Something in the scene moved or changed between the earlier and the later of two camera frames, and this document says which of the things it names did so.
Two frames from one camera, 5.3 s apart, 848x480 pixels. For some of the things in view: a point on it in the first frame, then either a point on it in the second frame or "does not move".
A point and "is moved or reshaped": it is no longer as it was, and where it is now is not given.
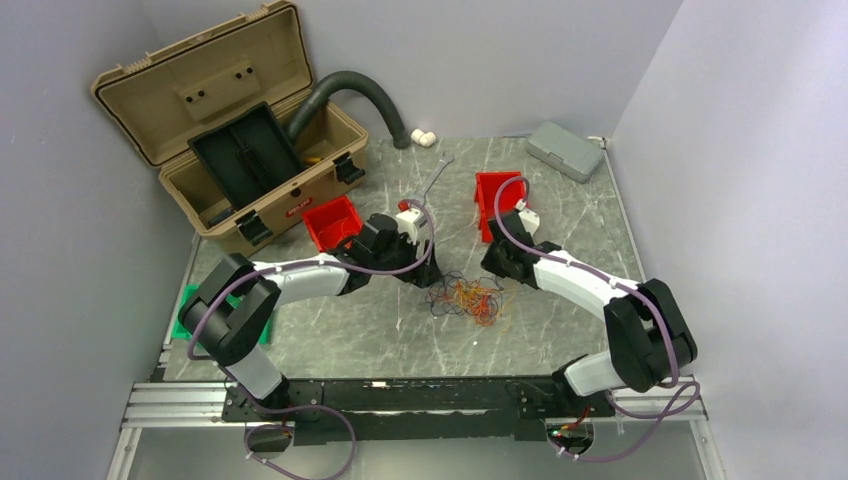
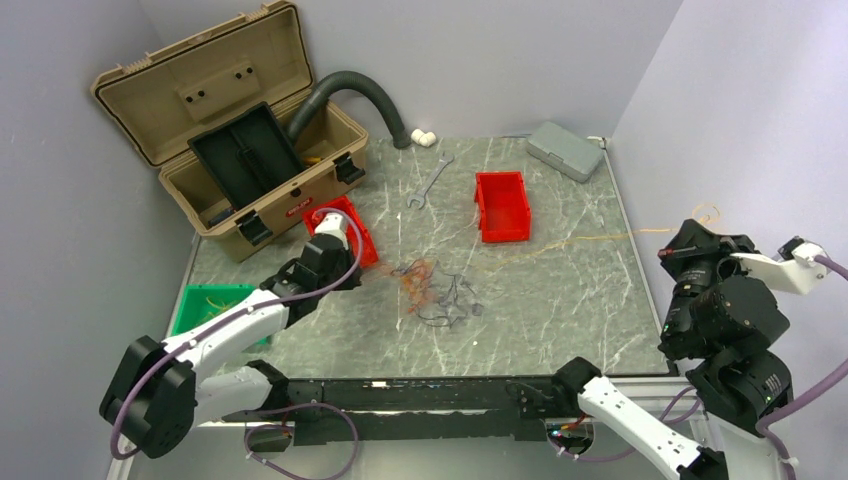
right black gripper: x=489 y=264 -> x=694 y=240
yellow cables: x=484 y=304 -> x=715 y=216
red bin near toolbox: x=333 y=223 does not move
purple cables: x=457 y=295 is moved or reshaped
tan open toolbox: x=161 y=100 does not move
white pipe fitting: x=425 y=139 does not move
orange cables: x=472 y=297 is moved or reshaped
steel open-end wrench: x=438 y=171 does not move
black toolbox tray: x=249 y=155 does not move
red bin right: x=511 y=193 does not move
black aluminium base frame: x=401 y=410 does not move
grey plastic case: x=565 y=151 does not move
